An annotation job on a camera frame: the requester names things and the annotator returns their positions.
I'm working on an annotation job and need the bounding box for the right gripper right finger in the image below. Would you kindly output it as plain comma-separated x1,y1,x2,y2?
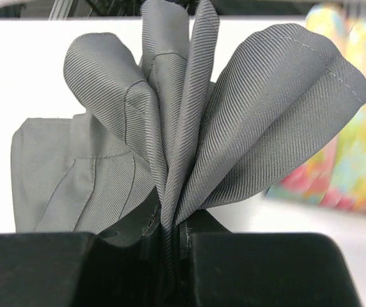
179,210,361,306

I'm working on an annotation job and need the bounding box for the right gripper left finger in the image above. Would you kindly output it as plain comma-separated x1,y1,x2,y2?
0,191,160,307

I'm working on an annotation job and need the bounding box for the grey skirt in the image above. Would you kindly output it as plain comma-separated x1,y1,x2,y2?
10,0,366,236

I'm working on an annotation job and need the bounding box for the floral pastel skirt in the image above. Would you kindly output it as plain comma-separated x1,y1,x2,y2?
266,4,366,213

